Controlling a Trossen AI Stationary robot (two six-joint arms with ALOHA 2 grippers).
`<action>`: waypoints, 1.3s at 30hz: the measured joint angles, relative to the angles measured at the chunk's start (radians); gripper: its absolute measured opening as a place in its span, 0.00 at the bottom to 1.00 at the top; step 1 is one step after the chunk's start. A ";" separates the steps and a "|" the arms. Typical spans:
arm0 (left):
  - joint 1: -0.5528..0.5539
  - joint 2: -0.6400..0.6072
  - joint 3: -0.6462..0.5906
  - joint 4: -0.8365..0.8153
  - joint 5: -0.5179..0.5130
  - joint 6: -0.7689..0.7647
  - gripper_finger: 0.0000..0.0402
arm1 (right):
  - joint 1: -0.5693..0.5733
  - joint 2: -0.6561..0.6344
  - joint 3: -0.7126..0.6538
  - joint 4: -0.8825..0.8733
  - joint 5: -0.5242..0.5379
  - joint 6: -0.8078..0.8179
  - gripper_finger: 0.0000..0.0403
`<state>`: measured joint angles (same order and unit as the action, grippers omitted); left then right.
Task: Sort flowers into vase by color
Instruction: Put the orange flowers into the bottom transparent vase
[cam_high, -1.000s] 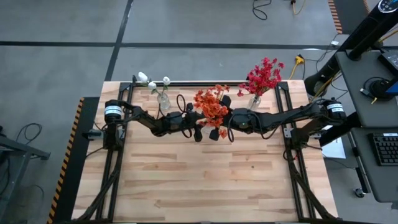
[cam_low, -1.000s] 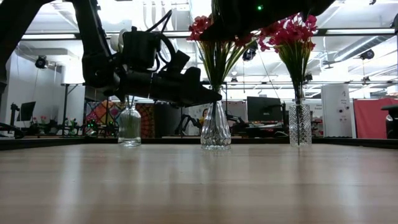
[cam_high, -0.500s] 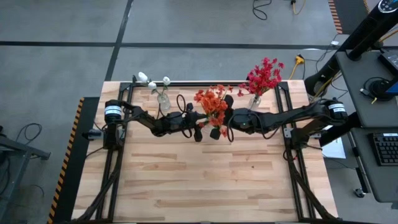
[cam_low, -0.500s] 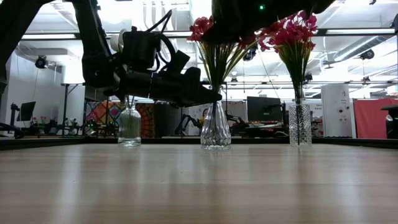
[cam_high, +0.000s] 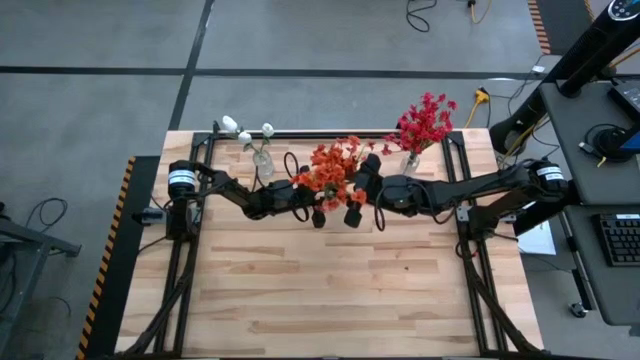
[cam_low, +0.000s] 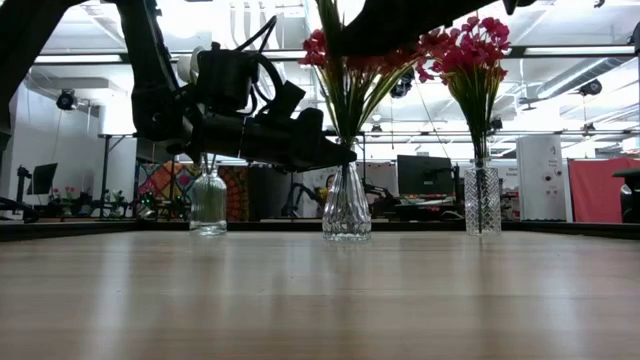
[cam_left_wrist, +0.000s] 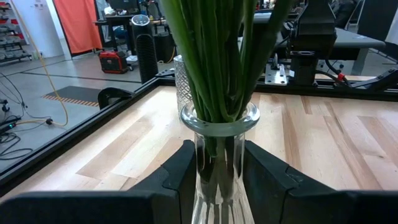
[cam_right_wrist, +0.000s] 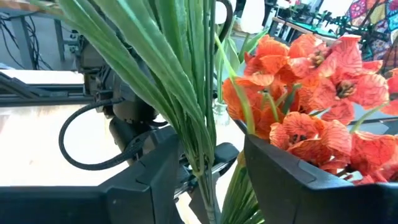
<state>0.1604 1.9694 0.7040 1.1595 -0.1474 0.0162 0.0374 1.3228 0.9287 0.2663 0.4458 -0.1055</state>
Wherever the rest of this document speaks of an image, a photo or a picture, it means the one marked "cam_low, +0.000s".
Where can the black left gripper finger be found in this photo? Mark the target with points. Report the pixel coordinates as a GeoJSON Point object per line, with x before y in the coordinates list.
{"type": "Point", "coordinates": [337, 156]}

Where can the faceted flared clear glass vase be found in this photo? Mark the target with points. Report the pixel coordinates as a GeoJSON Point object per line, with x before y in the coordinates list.
{"type": "Point", "coordinates": [346, 210]}

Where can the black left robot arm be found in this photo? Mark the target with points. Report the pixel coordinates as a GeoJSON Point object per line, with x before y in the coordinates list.
{"type": "Point", "coordinates": [150, 75]}

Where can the background black robot arm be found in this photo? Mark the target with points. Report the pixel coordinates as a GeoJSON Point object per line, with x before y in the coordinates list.
{"type": "Point", "coordinates": [302, 195]}
{"type": "Point", "coordinates": [377, 195]}

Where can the round clear glass bottle vase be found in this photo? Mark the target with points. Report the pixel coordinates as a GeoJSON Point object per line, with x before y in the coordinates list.
{"type": "Point", "coordinates": [209, 205]}

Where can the diamond-cut cylindrical glass vase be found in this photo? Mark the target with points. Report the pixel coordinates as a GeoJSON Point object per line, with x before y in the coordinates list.
{"type": "Point", "coordinates": [482, 200]}

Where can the person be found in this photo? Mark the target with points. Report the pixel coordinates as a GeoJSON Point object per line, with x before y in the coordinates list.
{"type": "Point", "coordinates": [330, 187]}

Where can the large black monitor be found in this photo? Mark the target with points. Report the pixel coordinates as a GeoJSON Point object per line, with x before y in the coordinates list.
{"type": "Point", "coordinates": [425, 175]}

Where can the white cylindrical machine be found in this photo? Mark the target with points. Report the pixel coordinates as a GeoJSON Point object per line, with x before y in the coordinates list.
{"type": "Point", "coordinates": [542, 177]}

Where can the small black monitor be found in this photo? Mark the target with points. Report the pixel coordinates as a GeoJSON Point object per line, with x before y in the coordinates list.
{"type": "Point", "coordinates": [42, 178]}

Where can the black office chair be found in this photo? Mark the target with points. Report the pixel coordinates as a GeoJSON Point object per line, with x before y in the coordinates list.
{"type": "Point", "coordinates": [630, 192]}

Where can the black ceiling-mounted camera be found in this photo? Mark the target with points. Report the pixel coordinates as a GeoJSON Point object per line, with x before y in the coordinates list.
{"type": "Point", "coordinates": [496, 124]}
{"type": "Point", "coordinates": [65, 100]}
{"type": "Point", "coordinates": [402, 87]}
{"type": "Point", "coordinates": [590, 87]}

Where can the distant black metal frame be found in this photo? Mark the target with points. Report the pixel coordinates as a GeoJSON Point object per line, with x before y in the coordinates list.
{"type": "Point", "coordinates": [105, 165]}

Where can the silver ribbed air duct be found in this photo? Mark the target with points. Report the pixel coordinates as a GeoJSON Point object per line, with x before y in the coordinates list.
{"type": "Point", "coordinates": [575, 75]}

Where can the black aluminium table frame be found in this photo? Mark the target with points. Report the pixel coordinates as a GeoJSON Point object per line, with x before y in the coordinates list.
{"type": "Point", "coordinates": [550, 229]}

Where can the orange partition wall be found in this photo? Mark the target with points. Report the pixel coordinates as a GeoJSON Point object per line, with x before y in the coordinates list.
{"type": "Point", "coordinates": [595, 185]}

